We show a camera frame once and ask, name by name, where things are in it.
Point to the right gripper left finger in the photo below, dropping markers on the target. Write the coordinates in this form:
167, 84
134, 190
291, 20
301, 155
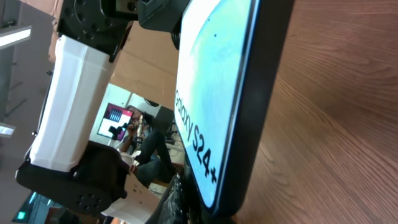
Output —
171, 208

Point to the seated person in background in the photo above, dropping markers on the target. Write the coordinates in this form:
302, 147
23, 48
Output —
154, 160

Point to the computer monitor in background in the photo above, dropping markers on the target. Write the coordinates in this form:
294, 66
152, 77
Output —
114, 116

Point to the Samsung Galaxy smartphone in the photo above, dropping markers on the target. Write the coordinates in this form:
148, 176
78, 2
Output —
228, 60

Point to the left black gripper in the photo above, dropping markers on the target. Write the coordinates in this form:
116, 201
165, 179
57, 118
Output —
157, 15

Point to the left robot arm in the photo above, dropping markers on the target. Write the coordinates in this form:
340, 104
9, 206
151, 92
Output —
63, 164

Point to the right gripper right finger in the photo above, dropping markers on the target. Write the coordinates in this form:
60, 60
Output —
196, 212

